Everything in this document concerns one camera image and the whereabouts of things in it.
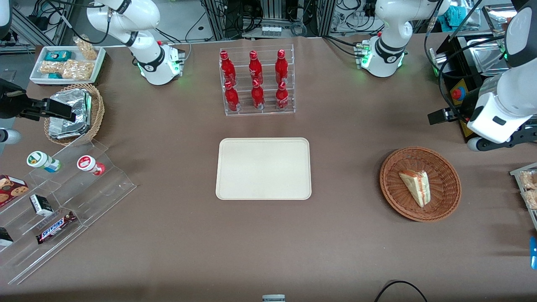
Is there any clear acrylic bottle rack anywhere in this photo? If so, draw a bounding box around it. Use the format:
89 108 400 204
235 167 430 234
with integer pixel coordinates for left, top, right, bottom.
219 44 296 117

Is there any snickers chocolate bar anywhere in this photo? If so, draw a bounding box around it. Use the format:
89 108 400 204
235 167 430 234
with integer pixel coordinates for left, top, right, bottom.
36 211 78 245

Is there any teal crumpled cloth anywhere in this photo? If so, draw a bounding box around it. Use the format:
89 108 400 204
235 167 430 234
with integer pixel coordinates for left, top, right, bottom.
438 5 471 28

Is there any red lid yogurt cup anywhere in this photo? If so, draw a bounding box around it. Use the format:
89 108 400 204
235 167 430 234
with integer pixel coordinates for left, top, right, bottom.
77 155 106 176

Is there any red cookie box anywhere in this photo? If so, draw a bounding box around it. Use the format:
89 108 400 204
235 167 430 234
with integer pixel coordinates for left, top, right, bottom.
0 174 29 208

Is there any clear acrylic step shelf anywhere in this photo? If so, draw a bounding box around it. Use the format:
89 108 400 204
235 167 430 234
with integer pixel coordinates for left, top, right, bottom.
0 138 137 286

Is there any aluminium frame rack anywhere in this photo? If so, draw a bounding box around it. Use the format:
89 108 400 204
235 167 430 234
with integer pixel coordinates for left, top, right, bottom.
201 0 337 39

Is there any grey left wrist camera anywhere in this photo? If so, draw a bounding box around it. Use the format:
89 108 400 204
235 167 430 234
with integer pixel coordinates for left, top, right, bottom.
467 126 537 152

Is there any white tray with rim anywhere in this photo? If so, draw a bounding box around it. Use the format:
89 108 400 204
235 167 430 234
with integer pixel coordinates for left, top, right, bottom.
509 163 537 232

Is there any tan wicker basket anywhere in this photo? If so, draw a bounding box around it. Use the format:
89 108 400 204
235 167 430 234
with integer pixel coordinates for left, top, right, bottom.
44 83 105 147

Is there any cream plastic serving tray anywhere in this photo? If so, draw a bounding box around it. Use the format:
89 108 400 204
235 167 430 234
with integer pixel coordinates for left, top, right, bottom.
216 138 312 200

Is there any black yellow control box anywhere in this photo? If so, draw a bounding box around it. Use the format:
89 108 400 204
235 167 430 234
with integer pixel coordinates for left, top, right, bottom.
429 36 483 144

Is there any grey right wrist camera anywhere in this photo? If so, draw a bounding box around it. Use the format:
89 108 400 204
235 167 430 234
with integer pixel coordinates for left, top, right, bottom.
0 128 21 145

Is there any green lid yogurt cup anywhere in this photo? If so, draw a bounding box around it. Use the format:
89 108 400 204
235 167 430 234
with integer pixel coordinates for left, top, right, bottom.
27 151 62 173

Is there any red cola bottle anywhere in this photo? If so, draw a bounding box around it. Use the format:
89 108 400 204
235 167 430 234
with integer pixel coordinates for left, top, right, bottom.
248 50 263 84
220 50 236 86
224 81 240 112
275 49 289 84
251 79 266 110
276 81 290 111

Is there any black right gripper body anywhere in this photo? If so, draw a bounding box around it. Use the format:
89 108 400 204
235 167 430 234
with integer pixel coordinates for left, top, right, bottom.
0 80 26 119

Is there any white rectangular snack tray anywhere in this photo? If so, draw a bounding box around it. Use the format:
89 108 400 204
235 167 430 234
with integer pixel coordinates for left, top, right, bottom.
29 45 106 86

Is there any small black white box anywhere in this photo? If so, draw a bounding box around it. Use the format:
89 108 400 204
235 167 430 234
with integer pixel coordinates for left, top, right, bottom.
29 194 54 217

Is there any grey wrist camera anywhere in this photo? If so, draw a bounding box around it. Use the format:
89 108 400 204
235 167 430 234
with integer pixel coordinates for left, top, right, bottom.
0 128 21 145
467 126 537 152

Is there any triangle sandwich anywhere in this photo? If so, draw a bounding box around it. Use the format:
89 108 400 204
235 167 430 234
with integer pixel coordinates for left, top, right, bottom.
399 170 431 208

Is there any foil wrapped package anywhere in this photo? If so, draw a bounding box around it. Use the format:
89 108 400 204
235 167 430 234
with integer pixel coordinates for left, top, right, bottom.
49 89 92 140

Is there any clear bag of puffed snacks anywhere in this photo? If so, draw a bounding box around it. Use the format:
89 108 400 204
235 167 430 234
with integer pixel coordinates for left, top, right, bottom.
73 36 98 60
40 61 64 76
62 60 95 81

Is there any black looped cable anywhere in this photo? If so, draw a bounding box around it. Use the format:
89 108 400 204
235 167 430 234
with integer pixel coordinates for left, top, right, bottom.
374 280 429 302

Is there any brown round wicker basket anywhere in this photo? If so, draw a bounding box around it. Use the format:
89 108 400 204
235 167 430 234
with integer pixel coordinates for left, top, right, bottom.
380 146 462 222

